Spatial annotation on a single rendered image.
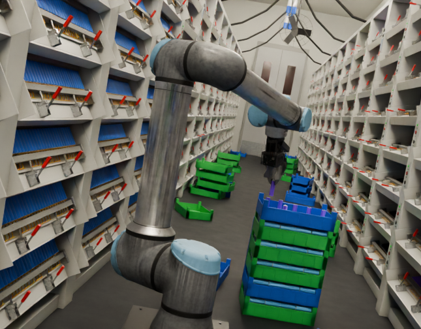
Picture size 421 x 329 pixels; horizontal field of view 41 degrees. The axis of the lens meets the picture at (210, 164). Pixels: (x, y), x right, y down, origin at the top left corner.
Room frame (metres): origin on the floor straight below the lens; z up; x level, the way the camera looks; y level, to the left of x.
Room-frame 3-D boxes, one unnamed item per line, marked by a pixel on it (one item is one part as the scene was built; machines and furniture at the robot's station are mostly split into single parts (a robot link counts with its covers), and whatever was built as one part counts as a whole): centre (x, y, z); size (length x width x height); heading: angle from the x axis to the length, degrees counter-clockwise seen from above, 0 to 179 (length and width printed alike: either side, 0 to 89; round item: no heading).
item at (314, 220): (2.36, -0.38, 0.44); 0.30 x 0.20 x 0.08; 92
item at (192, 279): (1.61, 0.00, 0.32); 0.17 x 0.15 x 0.18; 57
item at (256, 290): (2.36, -0.38, 0.12); 0.30 x 0.20 x 0.08; 92
